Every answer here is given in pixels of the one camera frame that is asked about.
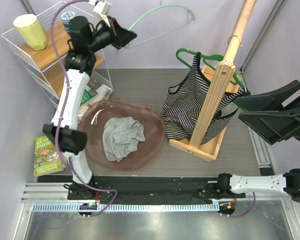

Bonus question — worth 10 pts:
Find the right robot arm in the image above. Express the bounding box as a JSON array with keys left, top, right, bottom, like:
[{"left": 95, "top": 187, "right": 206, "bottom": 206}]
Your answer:
[{"left": 215, "top": 79, "right": 300, "bottom": 203}]

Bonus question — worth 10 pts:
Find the pink translucent basin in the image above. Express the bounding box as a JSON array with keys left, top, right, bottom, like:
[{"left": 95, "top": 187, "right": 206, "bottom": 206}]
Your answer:
[{"left": 78, "top": 99, "right": 166, "bottom": 171}]

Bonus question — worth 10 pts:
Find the yellow faceted cup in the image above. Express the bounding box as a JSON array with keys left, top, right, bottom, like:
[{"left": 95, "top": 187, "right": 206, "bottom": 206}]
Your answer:
[{"left": 13, "top": 14, "right": 48, "bottom": 51}]

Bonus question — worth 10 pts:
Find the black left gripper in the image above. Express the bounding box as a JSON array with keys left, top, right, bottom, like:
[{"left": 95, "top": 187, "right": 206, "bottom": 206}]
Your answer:
[{"left": 87, "top": 15, "right": 138, "bottom": 53}]

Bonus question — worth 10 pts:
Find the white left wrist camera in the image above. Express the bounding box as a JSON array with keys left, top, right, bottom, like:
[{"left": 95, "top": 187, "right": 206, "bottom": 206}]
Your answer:
[{"left": 88, "top": 0, "right": 112, "bottom": 28}]

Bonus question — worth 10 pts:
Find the black white striped top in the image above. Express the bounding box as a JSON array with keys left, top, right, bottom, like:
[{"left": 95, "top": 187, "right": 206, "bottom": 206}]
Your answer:
[{"left": 161, "top": 51, "right": 250, "bottom": 144}]

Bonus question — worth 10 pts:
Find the white wire shelf unit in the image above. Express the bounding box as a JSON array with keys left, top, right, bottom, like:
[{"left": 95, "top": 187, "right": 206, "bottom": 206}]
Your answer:
[{"left": 1, "top": 1, "right": 114, "bottom": 108}]

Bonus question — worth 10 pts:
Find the bright green clothes hanger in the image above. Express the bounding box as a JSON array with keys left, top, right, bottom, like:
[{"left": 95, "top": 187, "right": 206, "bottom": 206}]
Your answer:
[{"left": 162, "top": 48, "right": 250, "bottom": 119}]

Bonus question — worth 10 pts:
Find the blue lidded jar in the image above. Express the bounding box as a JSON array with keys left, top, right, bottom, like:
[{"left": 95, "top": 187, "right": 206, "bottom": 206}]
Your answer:
[{"left": 60, "top": 11, "right": 76, "bottom": 33}]

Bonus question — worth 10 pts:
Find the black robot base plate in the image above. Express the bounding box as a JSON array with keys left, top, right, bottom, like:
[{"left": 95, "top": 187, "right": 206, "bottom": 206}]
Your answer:
[{"left": 37, "top": 174, "right": 246, "bottom": 205}]

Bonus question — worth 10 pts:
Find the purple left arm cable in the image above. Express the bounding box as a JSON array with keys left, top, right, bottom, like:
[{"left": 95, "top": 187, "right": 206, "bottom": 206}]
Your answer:
[{"left": 49, "top": 0, "right": 118, "bottom": 218}]

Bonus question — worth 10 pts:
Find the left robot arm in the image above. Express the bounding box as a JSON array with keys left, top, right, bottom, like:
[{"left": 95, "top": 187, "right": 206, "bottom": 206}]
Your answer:
[{"left": 42, "top": 16, "right": 137, "bottom": 200}]

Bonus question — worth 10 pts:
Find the wooden clothes rack stand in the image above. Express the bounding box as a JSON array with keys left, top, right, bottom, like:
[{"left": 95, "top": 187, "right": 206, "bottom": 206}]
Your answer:
[{"left": 169, "top": 0, "right": 257, "bottom": 163}]

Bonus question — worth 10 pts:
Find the green book on table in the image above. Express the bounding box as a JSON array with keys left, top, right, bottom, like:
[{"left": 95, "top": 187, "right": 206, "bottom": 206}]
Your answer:
[{"left": 33, "top": 135, "right": 64, "bottom": 177}]

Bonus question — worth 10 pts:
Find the grey tank top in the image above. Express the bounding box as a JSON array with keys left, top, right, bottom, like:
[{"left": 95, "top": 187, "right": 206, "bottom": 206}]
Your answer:
[{"left": 102, "top": 116, "right": 146, "bottom": 162}]

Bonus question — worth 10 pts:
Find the green book on shelf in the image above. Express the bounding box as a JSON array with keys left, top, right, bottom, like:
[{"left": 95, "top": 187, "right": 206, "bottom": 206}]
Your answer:
[{"left": 80, "top": 83, "right": 98, "bottom": 108}]

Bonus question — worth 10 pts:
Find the mint green clothes hanger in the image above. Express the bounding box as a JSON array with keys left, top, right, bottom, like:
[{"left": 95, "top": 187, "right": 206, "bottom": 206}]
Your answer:
[{"left": 114, "top": 0, "right": 196, "bottom": 54}]

